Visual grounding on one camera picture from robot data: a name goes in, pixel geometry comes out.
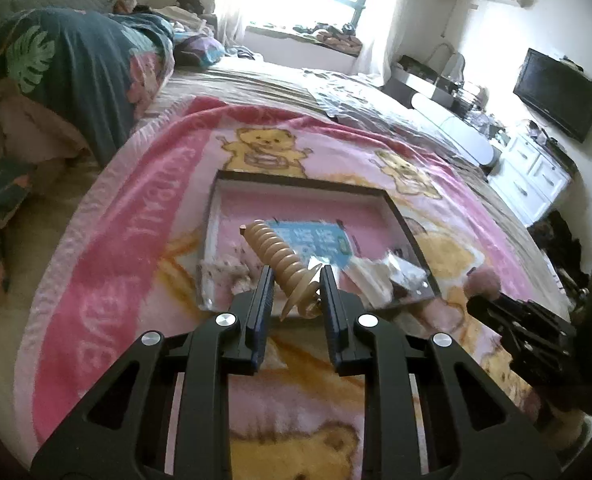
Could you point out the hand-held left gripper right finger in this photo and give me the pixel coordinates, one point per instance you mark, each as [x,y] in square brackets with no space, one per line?
[331,305]

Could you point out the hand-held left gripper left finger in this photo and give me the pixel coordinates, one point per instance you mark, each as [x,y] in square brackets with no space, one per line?
[263,305]

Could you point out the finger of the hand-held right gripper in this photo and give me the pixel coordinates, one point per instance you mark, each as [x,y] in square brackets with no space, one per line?
[498,312]

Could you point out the beige spiral hair clip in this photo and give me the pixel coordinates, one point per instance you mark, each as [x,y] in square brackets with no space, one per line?
[276,252]

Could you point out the dark-rimmed pink jewelry box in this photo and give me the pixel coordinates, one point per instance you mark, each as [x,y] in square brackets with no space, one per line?
[286,205]

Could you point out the clear bag of beaded jewelry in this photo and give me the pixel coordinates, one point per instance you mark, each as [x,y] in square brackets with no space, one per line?
[225,272]

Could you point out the white claw hair clip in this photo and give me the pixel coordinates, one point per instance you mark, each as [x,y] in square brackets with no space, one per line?
[368,277]

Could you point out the blue printed card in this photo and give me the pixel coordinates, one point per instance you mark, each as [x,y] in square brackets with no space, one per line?
[326,240]

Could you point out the clear plastic packet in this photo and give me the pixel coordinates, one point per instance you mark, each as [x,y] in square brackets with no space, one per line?
[401,267]

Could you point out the dark clothes pile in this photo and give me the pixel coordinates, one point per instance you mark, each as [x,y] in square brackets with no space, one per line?
[558,245]

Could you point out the white drawer cabinet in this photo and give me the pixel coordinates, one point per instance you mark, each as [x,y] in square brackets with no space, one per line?
[531,175]

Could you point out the pink bear printed blanket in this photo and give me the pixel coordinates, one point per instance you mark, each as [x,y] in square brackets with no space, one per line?
[140,220]

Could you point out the white long cushion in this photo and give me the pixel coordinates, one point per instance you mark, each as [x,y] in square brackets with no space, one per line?
[456,127]

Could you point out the clear plastic sheet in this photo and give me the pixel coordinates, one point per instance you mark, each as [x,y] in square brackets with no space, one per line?
[361,97]

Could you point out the black flat television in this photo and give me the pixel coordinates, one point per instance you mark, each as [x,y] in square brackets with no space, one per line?
[556,92]

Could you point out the grey storage box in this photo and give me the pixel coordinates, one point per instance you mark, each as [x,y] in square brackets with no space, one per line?
[421,82]

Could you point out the purple pillow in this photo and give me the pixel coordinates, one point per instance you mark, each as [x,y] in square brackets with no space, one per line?
[200,52]

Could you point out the windowsill clutter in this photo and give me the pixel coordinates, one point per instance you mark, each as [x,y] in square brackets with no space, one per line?
[331,36]

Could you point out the dark green floral quilt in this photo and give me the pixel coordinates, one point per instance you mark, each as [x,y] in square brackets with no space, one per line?
[85,60]

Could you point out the grey pillow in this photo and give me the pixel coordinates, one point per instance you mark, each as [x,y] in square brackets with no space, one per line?
[45,2]

